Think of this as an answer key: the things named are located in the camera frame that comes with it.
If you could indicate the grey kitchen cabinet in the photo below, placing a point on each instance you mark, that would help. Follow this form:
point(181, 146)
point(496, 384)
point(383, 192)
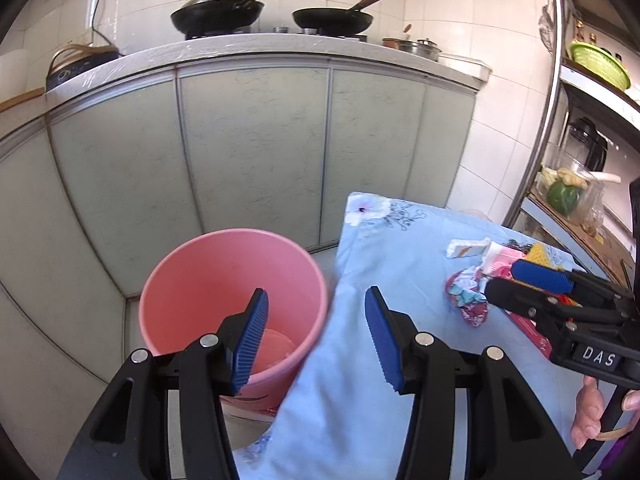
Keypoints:
point(104, 175)

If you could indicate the black frying pan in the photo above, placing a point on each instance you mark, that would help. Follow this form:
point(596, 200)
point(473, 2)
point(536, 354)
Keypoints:
point(336, 22)

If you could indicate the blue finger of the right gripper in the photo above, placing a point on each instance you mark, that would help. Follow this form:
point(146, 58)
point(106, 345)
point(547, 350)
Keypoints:
point(542, 277)
point(536, 304)

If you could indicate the colourful wrapper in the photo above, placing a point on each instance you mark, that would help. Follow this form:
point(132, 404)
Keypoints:
point(465, 290)

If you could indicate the steel pot with lid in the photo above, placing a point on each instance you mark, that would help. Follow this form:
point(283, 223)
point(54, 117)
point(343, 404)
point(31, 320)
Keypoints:
point(424, 48)

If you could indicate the metal shelf rack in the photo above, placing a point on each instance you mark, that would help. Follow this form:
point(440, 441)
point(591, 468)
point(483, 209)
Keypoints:
point(574, 92)

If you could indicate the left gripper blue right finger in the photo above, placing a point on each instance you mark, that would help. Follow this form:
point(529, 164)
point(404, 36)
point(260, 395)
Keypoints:
point(386, 337)

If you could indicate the pink plastic bucket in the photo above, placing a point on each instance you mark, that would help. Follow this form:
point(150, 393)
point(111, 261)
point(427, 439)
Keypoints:
point(194, 288)

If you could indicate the ginger root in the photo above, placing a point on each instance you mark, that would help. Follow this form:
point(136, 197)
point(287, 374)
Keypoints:
point(570, 178)

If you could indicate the green plastic basket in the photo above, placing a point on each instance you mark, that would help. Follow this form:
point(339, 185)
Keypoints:
point(601, 63)

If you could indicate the white foam piece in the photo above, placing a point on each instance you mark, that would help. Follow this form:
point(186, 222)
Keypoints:
point(467, 248)

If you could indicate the white radish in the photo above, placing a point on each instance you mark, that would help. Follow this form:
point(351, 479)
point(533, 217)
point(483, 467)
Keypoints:
point(603, 177)

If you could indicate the clear plastic container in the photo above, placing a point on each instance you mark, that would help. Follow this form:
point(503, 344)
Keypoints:
point(589, 212)

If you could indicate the black blender jug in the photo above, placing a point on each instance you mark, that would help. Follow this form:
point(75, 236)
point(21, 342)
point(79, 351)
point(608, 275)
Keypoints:
point(586, 145)

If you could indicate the pink white paper bag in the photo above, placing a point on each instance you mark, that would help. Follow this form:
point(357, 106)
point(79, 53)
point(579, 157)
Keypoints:
point(498, 260)

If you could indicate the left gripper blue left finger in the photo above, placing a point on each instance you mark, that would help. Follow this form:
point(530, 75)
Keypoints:
point(248, 327)

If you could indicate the person's right hand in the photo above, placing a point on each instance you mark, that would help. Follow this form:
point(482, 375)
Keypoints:
point(590, 409)

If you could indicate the light blue floral cloth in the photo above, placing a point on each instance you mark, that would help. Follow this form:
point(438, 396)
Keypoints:
point(344, 418)

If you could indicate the large yellow foam net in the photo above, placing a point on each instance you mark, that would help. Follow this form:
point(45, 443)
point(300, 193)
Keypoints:
point(544, 255)

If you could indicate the green pepper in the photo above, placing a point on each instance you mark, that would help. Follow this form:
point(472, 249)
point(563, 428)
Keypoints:
point(563, 199)

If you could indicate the white plastic tray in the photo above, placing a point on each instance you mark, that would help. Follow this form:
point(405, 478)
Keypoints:
point(469, 66)

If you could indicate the induction cooker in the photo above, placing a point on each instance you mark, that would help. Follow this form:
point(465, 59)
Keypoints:
point(75, 59)

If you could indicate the red plastic snack bag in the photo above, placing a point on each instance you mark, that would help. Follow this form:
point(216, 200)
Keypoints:
point(528, 328)

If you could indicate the black wok with lid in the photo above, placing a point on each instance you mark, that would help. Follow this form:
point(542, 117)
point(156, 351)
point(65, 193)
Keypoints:
point(203, 18)

